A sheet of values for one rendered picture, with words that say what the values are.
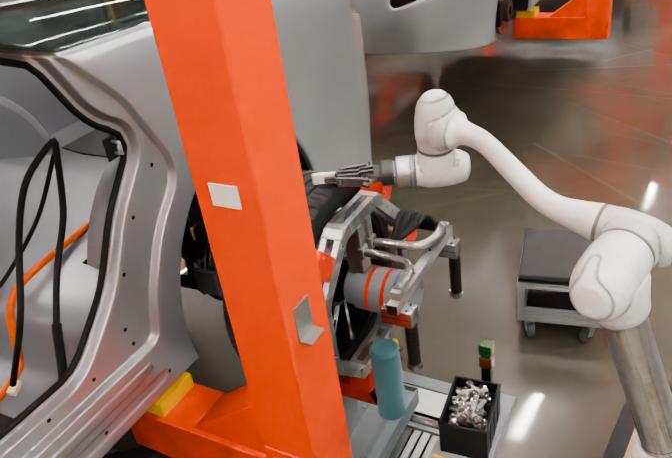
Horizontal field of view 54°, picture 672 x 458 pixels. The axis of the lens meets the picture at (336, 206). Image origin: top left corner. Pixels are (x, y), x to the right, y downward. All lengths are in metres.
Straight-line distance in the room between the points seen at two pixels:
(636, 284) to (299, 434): 0.83
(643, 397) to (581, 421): 1.10
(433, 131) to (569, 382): 1.50
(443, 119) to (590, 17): 3.64
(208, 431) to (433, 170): 0.94
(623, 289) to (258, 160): 0.80
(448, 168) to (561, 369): 1.39
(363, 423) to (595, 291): 1.24
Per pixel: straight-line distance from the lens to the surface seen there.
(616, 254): 1.55
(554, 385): 2.94
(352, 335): 2.23
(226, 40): 1.17
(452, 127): 1.76
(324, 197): 1.88
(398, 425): 2.57
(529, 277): 2.94
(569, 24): 5.36
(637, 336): 1.63
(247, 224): 1.32
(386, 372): 2.00
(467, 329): 3.18
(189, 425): 2.00
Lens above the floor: 2.05
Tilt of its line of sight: 29 degrees down
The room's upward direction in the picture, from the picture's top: 9 degrees counter-clockwise
